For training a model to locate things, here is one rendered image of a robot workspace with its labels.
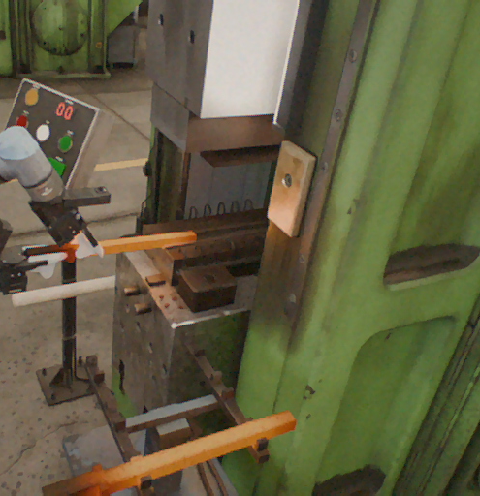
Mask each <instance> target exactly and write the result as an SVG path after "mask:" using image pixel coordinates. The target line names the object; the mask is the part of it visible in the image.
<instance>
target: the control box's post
mask: <svg viewBox="0 0 480 496"><path fill-rule="evenodd" d="M61 276H62V278H63V280H66V279H72V278H74V263H69V262H68V261H61ZM61 303H62V334H63V336H64V338H65V337H70V336H73V309H74V297H73V296H72V298H66V299H61ZM62 367H63V368H64V384H65V385H66V384H67V374H66V372H67V370H68V369H70V370H71V378H72V382H73V338H71V339H67V340H63V339H62Z"/></svg>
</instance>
